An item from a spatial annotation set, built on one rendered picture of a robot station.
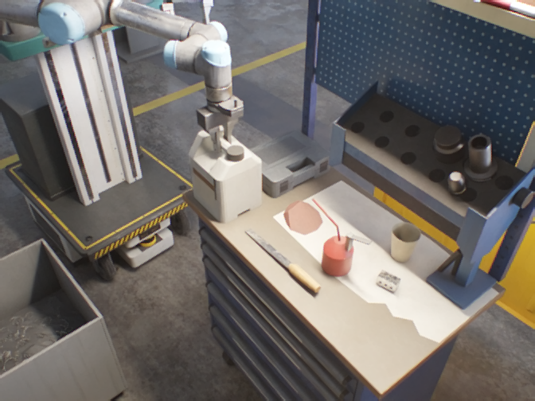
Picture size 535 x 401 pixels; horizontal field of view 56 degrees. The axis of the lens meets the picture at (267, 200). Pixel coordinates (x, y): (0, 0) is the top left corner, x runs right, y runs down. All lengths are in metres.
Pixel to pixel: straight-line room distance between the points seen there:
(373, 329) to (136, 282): 1.64
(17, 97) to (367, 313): 1.95
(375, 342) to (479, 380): 1.23
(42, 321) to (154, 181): 0.95
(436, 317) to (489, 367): 1.17
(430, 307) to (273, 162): 0.69
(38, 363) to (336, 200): 1.13
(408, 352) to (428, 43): 0.78
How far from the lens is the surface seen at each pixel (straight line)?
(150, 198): 2.70
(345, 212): 1.64
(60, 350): 1.94
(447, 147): 1.30
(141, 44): 4.94
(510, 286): 2.52
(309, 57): 1.73
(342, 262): 1.41
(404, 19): 1.44
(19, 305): 2.45
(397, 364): 1.32
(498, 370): 2.58
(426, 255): 1.56
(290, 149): 1.77
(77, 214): 2.71
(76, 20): 1.62
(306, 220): 1.57
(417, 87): 1.46
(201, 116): 1.45
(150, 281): 2.73
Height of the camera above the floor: 2.05
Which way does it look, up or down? 41 degrees down
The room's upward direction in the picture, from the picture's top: straight up
